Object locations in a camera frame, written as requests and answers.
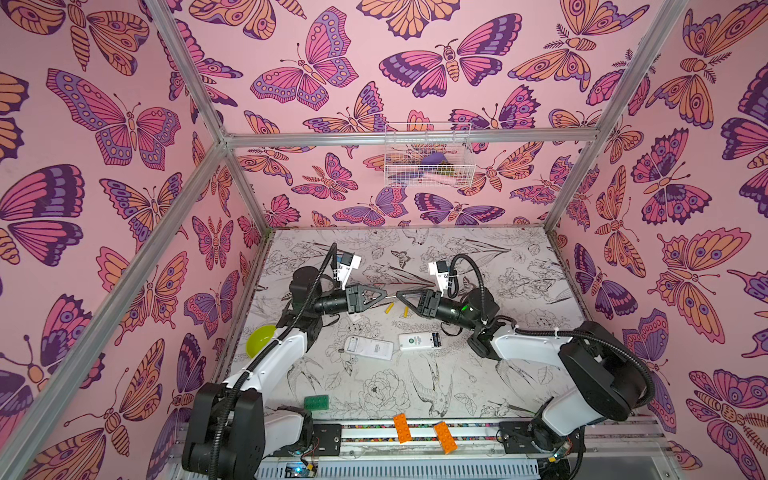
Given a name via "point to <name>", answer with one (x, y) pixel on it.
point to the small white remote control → (426, 341)
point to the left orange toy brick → (402, 427)
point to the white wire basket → (428, 155)
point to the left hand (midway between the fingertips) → (386, 296)
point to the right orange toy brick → (446, 438)
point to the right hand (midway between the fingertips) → (398, 295)
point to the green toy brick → (316, 402)
